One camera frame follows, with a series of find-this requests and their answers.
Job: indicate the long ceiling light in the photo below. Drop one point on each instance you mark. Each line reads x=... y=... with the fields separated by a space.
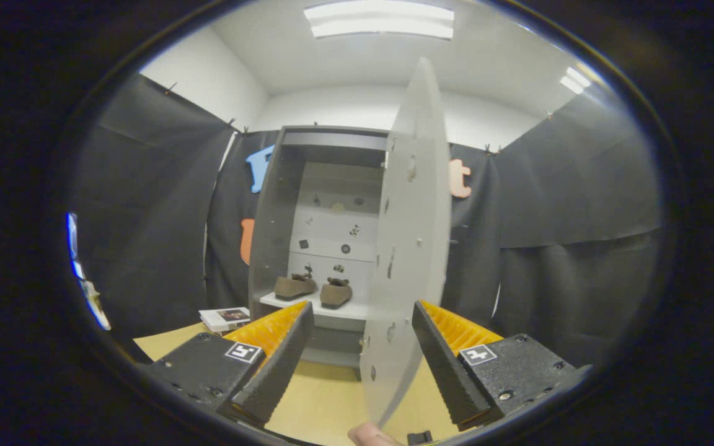
x=380 y=18

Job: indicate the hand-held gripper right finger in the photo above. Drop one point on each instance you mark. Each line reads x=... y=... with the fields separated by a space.
x=447 y=365

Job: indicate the black backdrop cloth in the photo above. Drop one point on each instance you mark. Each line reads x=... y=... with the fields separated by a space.
x=140 y=217

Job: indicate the white book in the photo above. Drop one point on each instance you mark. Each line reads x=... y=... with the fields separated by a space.
x=224 y=318

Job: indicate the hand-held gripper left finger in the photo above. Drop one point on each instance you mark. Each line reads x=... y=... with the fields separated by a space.
x=279 y=362

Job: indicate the white shoe cabinet door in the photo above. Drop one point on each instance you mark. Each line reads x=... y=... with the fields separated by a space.
x=416 y=248

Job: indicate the small white side table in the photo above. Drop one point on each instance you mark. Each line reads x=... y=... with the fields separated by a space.
x=98 y=306

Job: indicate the brown fuzzy shoe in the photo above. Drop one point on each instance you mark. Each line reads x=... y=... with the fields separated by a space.
x=336 y=294
x=295 y=287

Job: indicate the grey shoe cabinet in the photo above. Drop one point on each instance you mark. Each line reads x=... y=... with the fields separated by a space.
x=270 y=235

